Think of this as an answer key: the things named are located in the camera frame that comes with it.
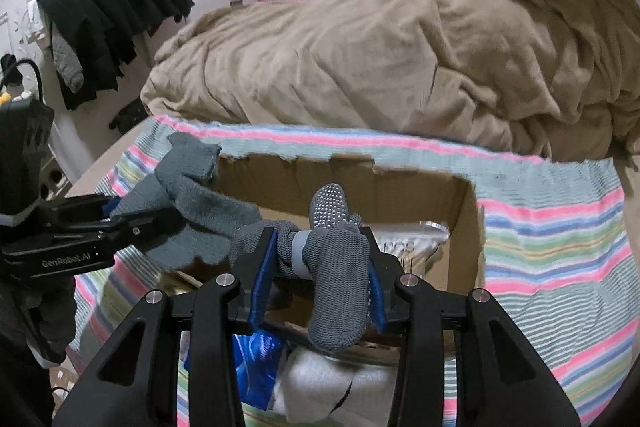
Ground grey dotted sock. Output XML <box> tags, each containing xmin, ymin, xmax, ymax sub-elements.
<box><xmin>229</xmin><ymin>182</ymin><xmax>375</xmax><ymax>354</ymax></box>

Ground black cable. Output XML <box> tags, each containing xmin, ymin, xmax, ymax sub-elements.
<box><xmin>0</xmin><ymin>53</ymin><xmax>45</xmax><ymax>105</ymax></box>

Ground person's left hand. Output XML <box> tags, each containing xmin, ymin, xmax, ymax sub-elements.
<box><xmin>0</xmin><ymin>276</ymin><xmax>77</xmax><ymax>364</ymax></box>

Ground cardboard box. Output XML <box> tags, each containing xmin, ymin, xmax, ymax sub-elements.
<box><xmin>160</xmin><ymin>152</ymin><xmax>487</xmax><ymax>360</ymax></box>

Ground silver foil packet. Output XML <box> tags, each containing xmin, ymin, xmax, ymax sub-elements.
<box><xmin>375</xmin><ymin>221</ymin><xmax>452</xmax><ymax>275</ymax></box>

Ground grey hanging sock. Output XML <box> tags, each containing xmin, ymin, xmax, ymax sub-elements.
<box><xmin>51</xmin><ymin>33</ymin><xmax>85</xmax><ymax>94</ymax></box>

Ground black glove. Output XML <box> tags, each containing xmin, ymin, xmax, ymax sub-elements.
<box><xmin>109</xmin><ymin>101</ymin><xmax>147</xmax><ymax>131</ymax></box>

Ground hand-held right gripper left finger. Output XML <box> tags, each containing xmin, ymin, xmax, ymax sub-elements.
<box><xmin>52</xmin><ymin>227</ymin><xmax>278</xmax><ymax>427</ymax></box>

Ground plain grey sock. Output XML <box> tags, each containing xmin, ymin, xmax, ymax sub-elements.
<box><xmin>111</xmin><ymin>132</ymin><xmax>262</xmax><ymax>269</ymax></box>

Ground beige blanket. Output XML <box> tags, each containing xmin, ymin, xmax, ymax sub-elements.
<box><xmin>140</xmin><ymin>0</ymin><xmax>640</xmax><ymax>164</ymax></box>

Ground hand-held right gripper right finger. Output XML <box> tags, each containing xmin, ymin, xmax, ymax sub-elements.
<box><xmin>360</xmin><ymin>226</ymin><xmax>583</xmax><ymax>427</ymax></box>

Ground blue plastic packet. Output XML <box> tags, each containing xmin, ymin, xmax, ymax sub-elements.
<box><xmin>234</xmin><ymin>326</ymin><xmax>287</xmax><ymax>409</ymax></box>

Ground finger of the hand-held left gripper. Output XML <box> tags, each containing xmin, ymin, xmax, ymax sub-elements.
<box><xmin>39</xmin><ymin>194</ymin><xmax>122</xmax><ymax>232</ymax></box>
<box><xmin>96</xmin><ymin>206</ymin><xmax>187</xmax><ymax>256</ymax></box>

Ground striped blanket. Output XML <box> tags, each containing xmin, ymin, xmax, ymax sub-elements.
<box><xmin>65</xmin><ymin>114</ymin><xmax>628</xmax><ymax>427</ymax></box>

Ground white power strip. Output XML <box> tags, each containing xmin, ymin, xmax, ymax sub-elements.
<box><xmin>39</xmin><ymin>156</ymin><xmax>68</xmax><ymax>200</ymax></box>

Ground white cloth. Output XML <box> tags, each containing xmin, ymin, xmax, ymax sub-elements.
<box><xmin>270</xmin><ymin>347</ymin><xmax>402</xmax><ymax>426</ymax></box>

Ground black hanging clothes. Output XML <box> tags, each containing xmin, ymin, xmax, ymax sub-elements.
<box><xmin>35</xmin><ymin>0</ymin><xmax>197</xmax><ymax>110</ymax></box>

